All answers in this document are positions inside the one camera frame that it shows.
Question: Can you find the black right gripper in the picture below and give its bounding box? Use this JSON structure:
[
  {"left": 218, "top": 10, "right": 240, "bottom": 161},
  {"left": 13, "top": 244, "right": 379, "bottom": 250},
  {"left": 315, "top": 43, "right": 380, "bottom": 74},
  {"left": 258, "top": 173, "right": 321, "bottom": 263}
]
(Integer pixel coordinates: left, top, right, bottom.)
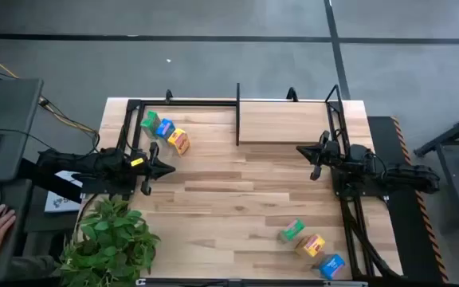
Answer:
[{"left": 296, "top": 130, "right": 343, "bottom": 182}]

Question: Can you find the yellow Corn Pops cereal box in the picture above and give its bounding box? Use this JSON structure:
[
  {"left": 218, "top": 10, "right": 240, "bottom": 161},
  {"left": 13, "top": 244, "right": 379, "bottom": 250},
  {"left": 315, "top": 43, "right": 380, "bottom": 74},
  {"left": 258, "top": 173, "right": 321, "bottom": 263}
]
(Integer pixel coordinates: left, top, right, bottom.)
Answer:
[
  {"left": 294, "top": 233, "right": 327, "bottom": 258},
  {"left": 167, "top": 128, "right": 191, "bottom": 156}
]

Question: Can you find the green leafy potted plant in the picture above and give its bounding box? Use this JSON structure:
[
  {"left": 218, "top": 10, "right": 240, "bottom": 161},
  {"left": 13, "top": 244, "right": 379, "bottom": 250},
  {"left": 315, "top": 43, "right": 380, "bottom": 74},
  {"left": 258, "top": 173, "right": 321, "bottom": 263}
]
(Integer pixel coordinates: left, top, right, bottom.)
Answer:
[{"left": 56, "top": 194, "right": 162, "bottom": 287}]

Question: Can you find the white sheet with logo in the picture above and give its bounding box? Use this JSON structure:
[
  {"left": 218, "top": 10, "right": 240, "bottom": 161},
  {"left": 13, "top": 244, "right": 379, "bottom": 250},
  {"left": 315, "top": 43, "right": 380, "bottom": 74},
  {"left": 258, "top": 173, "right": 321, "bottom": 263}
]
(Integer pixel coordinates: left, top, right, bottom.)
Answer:
[{"left": 44, "top": 170, "right": 84, "bottom": 214}]

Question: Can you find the black metal table frame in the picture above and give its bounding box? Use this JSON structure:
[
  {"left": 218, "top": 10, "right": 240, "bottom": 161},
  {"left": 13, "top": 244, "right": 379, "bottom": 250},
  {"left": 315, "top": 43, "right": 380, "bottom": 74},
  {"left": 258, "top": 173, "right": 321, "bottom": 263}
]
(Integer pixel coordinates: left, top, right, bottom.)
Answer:
[{"left": 116, "top": 97, "right": 404, "bottom": 287}]

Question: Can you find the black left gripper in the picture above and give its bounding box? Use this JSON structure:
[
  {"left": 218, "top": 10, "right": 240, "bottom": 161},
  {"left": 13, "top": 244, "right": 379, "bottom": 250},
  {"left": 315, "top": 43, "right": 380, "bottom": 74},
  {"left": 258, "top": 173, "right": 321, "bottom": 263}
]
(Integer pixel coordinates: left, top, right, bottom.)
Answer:
[{"left": 130, "top": 142, "right": 176, "bottom": 196}]

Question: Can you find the black mat with hazard stripe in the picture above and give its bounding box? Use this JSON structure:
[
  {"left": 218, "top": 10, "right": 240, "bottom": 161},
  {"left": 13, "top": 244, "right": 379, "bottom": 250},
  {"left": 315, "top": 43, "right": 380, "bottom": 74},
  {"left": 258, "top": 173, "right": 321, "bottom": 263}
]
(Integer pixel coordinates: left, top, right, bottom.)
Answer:
[{"left": 367, "top": 115, "right": 449, "bottom": 284}]

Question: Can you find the black metal stand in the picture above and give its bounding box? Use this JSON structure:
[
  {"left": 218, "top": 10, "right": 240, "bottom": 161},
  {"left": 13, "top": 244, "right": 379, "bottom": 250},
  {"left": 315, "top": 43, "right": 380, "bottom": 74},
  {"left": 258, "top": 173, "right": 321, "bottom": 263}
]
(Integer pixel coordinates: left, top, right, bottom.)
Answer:
[{"left": 414, "top": 104, "right": 459, "bottom": 224}]

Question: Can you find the green Apple Jacks cereal box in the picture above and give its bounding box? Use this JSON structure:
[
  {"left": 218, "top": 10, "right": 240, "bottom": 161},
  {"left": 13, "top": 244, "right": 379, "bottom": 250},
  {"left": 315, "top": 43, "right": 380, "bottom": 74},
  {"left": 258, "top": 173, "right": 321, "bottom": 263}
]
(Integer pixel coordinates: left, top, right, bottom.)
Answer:
[
  {"left": 277, "top": 218, "right": 306, "bottom": 244},
  {"left": 139, "top": 110, "right": 162, "bottom": 140}
]

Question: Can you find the grey desk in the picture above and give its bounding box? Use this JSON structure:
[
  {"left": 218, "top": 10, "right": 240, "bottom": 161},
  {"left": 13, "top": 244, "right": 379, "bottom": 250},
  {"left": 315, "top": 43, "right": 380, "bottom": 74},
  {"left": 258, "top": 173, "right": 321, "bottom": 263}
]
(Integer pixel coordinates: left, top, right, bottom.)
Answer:
[{"left": 0, "top": 77, "right": 44, "bottom": 282}]

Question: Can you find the blue Rice Krispies cereal box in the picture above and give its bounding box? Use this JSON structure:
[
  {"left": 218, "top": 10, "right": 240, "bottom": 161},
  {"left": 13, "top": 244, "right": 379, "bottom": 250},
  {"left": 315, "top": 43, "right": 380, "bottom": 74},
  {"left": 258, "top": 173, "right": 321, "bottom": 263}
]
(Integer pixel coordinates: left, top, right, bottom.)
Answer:
[
  {"left": 155, "top": 118, "right": 176, "bottom": 140},
  {"left": 312, "top": 254, "right": 347, "bottom": 281}
]

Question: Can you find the wooden shelf with black frame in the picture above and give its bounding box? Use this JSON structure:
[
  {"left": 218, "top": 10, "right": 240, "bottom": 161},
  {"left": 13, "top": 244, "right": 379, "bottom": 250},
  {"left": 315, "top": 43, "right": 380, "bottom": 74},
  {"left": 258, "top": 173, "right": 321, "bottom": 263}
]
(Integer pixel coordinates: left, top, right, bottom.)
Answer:
[{"left": 235, "top": 82, "right": 352, "bottom": 147}]

